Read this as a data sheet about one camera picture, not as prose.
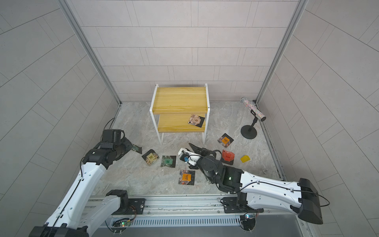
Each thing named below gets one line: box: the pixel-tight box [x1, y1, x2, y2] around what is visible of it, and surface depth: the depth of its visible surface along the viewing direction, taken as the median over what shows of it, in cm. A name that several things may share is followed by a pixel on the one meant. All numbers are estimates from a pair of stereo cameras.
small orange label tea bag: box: [217, 132, 235, 149], surface depth 97 cm
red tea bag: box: [221, 149, 235, 165], surface depth 90 cm
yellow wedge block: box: [240, 155, 251, 163], surface depth 88 cm
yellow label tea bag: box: [141, 149, 160, 167], surface depth 88 cm
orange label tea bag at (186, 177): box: [178, 169, 196, 186], surface depth 82 cm
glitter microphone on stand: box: [240, 96, 267, 140], surface depth 97 cm
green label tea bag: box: [160, 155, 177, 168], surface depth 88 cm
